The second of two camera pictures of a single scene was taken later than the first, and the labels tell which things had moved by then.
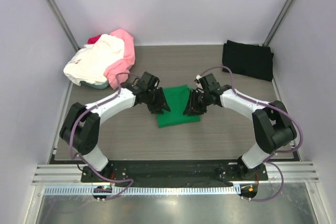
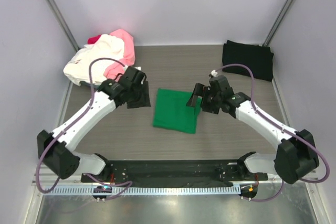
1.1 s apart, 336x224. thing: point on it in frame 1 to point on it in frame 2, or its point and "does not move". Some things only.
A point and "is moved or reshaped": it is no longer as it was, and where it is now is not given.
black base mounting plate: x=178 y=170 does not move
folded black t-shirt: x=252 y=60 does not move
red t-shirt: x=93 y=40 does not move
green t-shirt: x=177 y=98 is moved or reshaped
